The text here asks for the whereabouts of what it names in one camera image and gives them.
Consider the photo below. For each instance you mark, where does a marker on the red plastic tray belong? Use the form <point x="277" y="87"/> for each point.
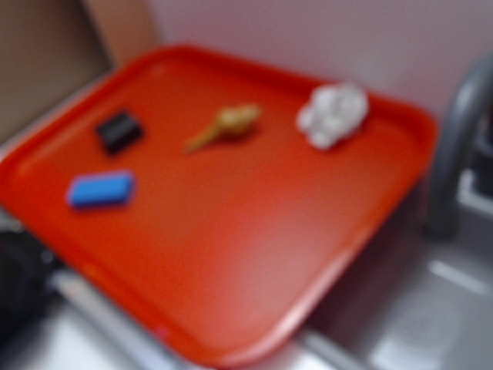
<point x="221" y="253"/>

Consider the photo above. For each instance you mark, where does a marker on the tan seashell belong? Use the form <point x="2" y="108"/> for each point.
<point x="230" y="123"/>

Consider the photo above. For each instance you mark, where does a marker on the crumpled white paper ball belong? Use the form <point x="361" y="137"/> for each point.
<point x="332" y="113"/>

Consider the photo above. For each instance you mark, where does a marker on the blue eraser block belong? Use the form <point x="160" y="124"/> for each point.
<point x="100" y="189"/>

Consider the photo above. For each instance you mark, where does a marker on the black rectangular block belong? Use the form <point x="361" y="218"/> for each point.
<point x="119" y="131"/>

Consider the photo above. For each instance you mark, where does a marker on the black object at left edge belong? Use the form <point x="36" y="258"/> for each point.
<point x="23" y="282"/>

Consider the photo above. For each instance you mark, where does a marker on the brown cardboard panel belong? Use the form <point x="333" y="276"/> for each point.
<point x="50" y="49"/>

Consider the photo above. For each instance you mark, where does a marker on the grey curved faucet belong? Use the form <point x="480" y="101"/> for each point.
<point x="466" y="139"/>

